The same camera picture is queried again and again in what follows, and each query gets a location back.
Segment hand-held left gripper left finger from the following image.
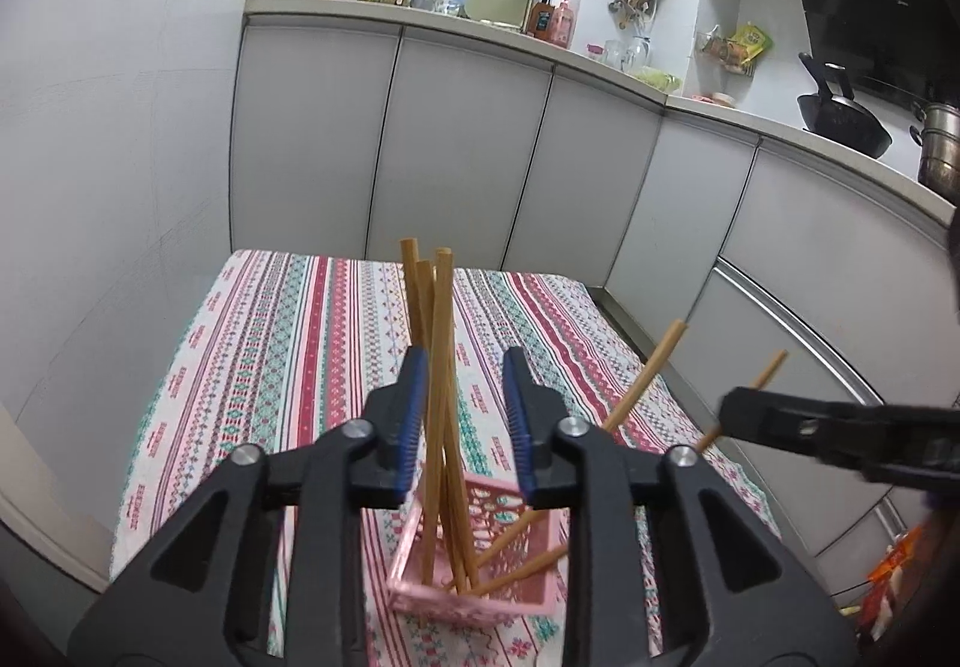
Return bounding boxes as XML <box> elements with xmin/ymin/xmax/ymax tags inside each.
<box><xmin>67</xmin><ymin>346</ymin><xmax>430</xmax><ymax>667</ymax></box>

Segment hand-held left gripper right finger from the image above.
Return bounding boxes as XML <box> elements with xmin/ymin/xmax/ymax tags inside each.
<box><xmin>502</xmin><ymin>346</ymin><xmax>860</xmax><ymax>667</ymax></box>

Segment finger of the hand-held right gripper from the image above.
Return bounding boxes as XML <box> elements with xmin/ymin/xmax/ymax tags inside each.
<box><xmin>718</xmin><ymin>387</ymin><xmax>960</xmax><ymax>488</ymax></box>

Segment pink perforated utensil holder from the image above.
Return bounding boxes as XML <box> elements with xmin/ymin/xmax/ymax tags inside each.
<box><xmin>386</xmin><ymin>472</ymin><xmax>567</xmax><ymax>627</ymax></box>

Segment striped patterned tablecloth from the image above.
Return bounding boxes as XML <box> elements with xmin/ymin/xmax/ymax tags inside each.
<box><xmin>109</xmin><ymin>248</ymin><xmax>785</xmax><ymax>667</ymax></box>

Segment red plastic bag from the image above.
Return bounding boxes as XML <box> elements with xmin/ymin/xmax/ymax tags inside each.
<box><xmin>859</xmin><ymin>524</ymin><xmax>931</xmax><ymax>645</ymax></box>

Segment grey kitchen cabinets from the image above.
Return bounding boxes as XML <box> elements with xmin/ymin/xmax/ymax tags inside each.
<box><xmin>229</xmin><ymin>11</ymin><xmax>960</xmax><ymax>608</ymax></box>

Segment black wok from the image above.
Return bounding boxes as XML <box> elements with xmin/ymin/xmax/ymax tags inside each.
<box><xmin>796</xmin><ymin>52</ymin><xmax>893</xmax><ymax>160</ymax></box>

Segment steel steamer pot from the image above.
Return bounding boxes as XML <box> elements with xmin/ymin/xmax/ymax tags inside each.
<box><xmin>910</xmin><ymin>101</ymin><xmax>960</xmax><ymax>196</ymax></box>

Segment white kitchen countertop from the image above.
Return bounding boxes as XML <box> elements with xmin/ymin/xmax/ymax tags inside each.
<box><xmin>244</xmin><ymin>0</ymin><xmax>960</xmax><ymax>235</ymax></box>

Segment green bowl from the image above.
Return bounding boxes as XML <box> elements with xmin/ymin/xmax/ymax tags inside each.
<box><xmin>636</xmin><ymin>67</ymin><xmax>685</xmax><ymax>94</ymax></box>

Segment yellow green snack bag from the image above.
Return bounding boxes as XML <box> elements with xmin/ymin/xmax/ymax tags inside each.
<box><xmin>727</xmin><ymin>20</ymin><xmax>773</xmax><ymax>64</ymax></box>

